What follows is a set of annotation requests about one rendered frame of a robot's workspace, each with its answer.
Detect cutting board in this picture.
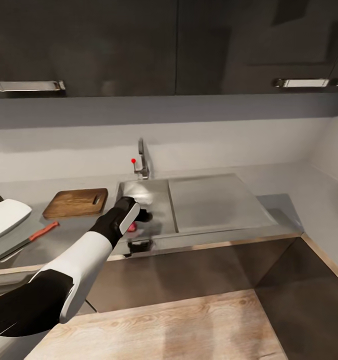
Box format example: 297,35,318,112
42,188,108,218

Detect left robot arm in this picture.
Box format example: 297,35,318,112
0,196,152,360

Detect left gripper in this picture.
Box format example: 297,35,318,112
134,208,150,222

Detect vidalia onion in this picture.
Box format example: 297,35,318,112
127,221,137,232

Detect parer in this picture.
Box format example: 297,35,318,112
0,221,59,259

